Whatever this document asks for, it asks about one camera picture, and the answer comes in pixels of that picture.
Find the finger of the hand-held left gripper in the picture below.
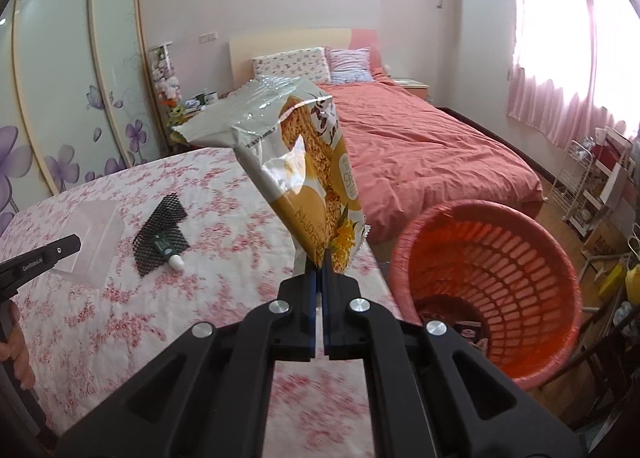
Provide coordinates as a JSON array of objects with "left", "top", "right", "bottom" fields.
[{"left": 42, "top": 234, "right": 82, "bottom": 265}]

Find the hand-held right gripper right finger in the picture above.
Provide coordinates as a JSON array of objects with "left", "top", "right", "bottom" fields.
[{"left": 321, "top": 250, "right": 583, "bottom": 458}]

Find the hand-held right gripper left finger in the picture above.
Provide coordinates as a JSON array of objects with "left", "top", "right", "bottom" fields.
[{"left": 55, "top": 260, "right": 321, "bottom": 458}]

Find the clear plastic wrapper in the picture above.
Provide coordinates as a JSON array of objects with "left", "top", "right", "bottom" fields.
[{"left": 52, "top": 200, "right": 126, "bottom": 289}]

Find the yellow snack bag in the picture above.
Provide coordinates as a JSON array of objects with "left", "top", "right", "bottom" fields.
[{"left": 170, "top": 75, "right": 371, "bottom": 275}]

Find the orange plastic basket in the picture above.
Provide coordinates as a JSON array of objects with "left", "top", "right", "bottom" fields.
[{"left": 390, "top": 200, "right": 583, "bottom": 391}]

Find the person's left hand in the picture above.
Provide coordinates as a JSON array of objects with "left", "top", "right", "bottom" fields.
[{"left": 0, "top": 303, "right": 37, "bottom": 391}]

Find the black mesh pouch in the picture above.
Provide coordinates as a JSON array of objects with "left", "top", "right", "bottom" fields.
[{"left": 132, "top": 190, "right": 191, "bottom": 277}]

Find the red floral tablecloth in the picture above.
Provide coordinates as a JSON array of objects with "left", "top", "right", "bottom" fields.
[{"left": 0, "top": 148, "right": 401, "bottom": 458}]

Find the dark tube with white cap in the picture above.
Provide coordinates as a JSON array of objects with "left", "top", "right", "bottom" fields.
[{"left": 150, "top": 230, "right": 185, "bottom": 271}]

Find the flower print sliding wardrobe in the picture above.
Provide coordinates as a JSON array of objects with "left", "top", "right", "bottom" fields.
[{"left": 0, "top": 0, "right": 166, "bottom": 223}]

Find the green and yellow plush toy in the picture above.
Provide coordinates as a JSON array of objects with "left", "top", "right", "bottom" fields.
[{"left": 167, "top": 105, "right": 188, "bottom": 146}]

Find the bed with pink cover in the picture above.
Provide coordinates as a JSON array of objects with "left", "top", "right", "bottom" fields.
[{"left": 315, "top": 80, "right": 545, "bottom": 243}]

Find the clear case of plush toys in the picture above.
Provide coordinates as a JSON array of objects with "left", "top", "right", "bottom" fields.
[{"left": 147, "top": 42, "right": 183, "bottom": 111}]

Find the floral print pillow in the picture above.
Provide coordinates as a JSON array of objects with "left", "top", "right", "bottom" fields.
[{"left": 251, "top": 48, "right": 331, "bottom": 87}]

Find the pink striped pillow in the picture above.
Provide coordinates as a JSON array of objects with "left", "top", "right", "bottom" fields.
[{"left": 325, "top": 48, "right": 375, "bottom": 84}]

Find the beige and pink headboard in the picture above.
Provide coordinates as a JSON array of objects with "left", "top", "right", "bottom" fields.
[{"left": 229, "top": 28, "right": 383, "bottom": 83}]

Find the dark wooden chair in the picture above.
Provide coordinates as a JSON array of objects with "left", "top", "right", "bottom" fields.
[{"left": 565, "top": 283, "right": 640, "bottom": 434}]

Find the cardboard box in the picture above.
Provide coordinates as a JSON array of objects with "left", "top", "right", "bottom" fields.
[{"left": 582, "top": 225, "right": 631, "bottom": 259}]

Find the yellow bottle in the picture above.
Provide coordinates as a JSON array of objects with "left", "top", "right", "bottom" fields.
[{"left": 624, "top": 265, "right": 640, "bottom": 306}]

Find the pink curtain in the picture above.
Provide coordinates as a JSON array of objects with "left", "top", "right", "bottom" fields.
[{"left": 505, "top": 0, "right": 640, "bottom": 149}]

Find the white wire rack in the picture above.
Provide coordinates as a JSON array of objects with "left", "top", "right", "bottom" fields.
[{"left": 550, "top": 128, "right": 633, "bottom": 239}]

